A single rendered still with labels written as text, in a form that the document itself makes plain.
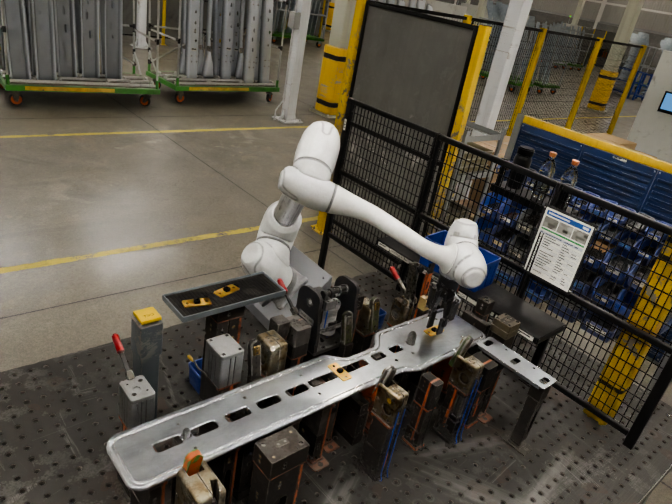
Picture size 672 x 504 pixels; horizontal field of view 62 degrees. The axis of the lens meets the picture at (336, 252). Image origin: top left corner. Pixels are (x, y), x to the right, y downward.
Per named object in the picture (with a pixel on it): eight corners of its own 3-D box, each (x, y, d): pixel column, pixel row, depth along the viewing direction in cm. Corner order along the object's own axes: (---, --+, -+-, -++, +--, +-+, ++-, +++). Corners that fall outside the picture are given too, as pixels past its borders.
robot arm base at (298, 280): (253, 296, 250) (246, 290, 246) (287, 260, 252) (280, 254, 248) (274, 318, 238) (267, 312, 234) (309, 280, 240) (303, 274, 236)
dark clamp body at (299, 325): (281, 426, 193) (297, 336, 176) (260, 403, 201) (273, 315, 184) (305, 415, 200) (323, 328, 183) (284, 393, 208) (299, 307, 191)
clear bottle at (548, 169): (540, 201, 231) (556, 155, 222) (527, 195, 235) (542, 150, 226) (548, 199, 235) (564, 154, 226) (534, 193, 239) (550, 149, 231)
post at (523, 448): (524, 456, 200) (551, 395, 187) (498, 436, 207) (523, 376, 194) (533, 449, 204) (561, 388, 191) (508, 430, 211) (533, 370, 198)
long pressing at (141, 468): (136, 505, 124) (137, 500, 124) (99, 439, 138) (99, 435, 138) (489, 338, 213) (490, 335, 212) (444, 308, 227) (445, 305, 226)
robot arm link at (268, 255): (256, 295, 241) (227, 270, 225) (268, 259, 250) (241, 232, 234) (287, 295, 233) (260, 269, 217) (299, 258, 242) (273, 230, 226)
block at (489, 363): (466, 432, 206) (488, 373, 194) (443, 413, 213) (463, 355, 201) (481, 423, 212) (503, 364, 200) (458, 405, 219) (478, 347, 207)
